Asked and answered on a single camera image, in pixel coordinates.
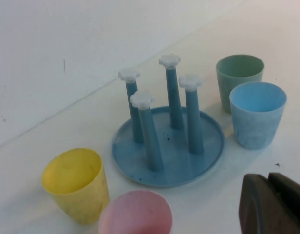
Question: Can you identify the green plastic cup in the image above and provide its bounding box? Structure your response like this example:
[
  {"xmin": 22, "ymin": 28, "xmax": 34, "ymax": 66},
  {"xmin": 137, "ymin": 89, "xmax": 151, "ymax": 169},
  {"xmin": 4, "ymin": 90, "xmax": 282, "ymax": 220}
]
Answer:
[{"xmin": 215, "ymin": 54, "xmax": 265, "ymax": 114}]

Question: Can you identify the yellow plastic cup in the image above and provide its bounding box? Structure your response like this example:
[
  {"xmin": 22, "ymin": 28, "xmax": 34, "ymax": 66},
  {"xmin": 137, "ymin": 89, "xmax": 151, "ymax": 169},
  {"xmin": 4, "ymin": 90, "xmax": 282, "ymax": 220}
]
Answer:
[{"xmin": 40, "ymin": 148, "xmax": 111, "ymax": 225}]

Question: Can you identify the pink plastic cup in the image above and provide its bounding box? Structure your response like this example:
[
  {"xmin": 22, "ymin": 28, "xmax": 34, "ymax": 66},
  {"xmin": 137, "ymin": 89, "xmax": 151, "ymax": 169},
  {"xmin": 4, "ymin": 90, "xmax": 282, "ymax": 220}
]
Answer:
[{"xmin": 98, "ymin": 190, "xmax": 174, "ymax": 234}]

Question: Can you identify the light blue plastic cup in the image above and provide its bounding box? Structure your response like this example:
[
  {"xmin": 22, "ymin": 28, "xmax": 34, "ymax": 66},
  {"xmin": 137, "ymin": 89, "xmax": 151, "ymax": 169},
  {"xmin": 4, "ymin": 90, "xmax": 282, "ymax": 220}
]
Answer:
[{"xmin": 229, "ymin": 81, "xmax": 288, "ymax": 150}]

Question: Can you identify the blue cup drying rack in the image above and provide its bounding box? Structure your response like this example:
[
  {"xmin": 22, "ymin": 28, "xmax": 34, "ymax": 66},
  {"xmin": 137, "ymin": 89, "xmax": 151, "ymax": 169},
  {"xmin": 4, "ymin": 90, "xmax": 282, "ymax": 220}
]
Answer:
[{"xmin": 112, "ymin": 53, "xmax": 225, "ymax": 188}]

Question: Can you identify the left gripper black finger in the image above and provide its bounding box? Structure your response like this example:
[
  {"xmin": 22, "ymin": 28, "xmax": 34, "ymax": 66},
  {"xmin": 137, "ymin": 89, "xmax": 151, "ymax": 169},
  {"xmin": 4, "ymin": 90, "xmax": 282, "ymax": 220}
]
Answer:
[{"xmin": 238, "ymin": 172, "xmax": 300, "ymax": 234}]

